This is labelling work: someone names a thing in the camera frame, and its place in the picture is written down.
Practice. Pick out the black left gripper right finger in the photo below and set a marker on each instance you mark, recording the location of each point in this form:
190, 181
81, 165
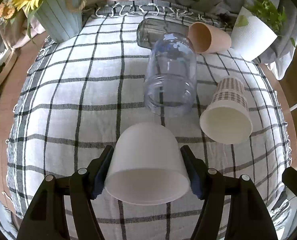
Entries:
248, 214

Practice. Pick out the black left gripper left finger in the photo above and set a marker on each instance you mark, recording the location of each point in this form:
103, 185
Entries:
46, 217

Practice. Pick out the white plastic cup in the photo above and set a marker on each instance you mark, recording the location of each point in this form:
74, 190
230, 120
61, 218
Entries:
147, 167

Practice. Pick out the plaid paper cup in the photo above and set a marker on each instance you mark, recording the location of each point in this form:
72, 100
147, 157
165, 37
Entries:
226, 119

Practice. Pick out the peach pink cup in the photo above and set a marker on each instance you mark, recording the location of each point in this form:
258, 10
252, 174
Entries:
208, 39

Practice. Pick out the smoky grey glass cup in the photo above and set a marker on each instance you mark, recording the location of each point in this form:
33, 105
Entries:
152, 29

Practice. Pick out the checked white tablecloth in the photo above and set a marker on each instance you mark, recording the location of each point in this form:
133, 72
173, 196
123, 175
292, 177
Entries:
80, 95

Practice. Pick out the white ribbed plant pot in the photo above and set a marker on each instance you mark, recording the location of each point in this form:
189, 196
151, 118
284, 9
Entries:
250, 36

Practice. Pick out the clear plastic jar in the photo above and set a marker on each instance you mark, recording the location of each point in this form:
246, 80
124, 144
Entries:
170, 85

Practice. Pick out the green potted plant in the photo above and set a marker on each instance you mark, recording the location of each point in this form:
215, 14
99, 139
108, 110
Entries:
279, 15

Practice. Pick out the light blue flower pot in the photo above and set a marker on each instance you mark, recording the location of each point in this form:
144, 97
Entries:
62, 19

